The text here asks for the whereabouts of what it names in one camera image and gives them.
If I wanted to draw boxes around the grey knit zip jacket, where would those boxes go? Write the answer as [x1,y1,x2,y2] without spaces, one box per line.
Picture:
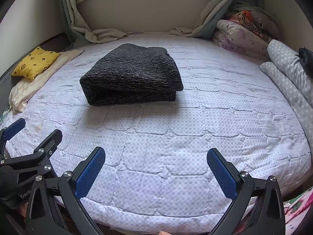
[80,43,183,106]

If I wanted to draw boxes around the person's right hand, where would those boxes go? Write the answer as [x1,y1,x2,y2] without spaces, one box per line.
[158,231,172,235]

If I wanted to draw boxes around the pink floral fabric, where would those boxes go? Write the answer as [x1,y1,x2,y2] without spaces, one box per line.
[283,187,313,235]

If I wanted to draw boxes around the cream towel on bed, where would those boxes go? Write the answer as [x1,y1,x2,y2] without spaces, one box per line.
[8,49,83,112]

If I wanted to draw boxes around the white quilted mattress cover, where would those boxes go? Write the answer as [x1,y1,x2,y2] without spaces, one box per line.
[3,34,312,234]

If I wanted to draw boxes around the yellow patterned pillow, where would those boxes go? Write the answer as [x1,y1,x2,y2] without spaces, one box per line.
[11,46,60,81]

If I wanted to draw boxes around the beige curtain left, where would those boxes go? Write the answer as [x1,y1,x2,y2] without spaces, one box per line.
[61,0,129,43]

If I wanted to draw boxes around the beige curtain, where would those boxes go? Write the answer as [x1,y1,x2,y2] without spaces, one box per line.
[169,0,233,39]
[61,0,129,43]

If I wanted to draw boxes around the black object on pillow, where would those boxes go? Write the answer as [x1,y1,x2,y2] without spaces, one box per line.
[299,47,313,78]

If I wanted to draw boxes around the purple floral folded quilt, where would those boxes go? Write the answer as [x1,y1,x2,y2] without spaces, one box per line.
[211,20,270,61]

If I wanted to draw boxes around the beige curtain right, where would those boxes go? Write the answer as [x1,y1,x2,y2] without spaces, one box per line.
[169,0,233,39]

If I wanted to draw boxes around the orange patterned blanket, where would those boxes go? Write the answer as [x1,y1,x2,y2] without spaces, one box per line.
[228,10,271,43]

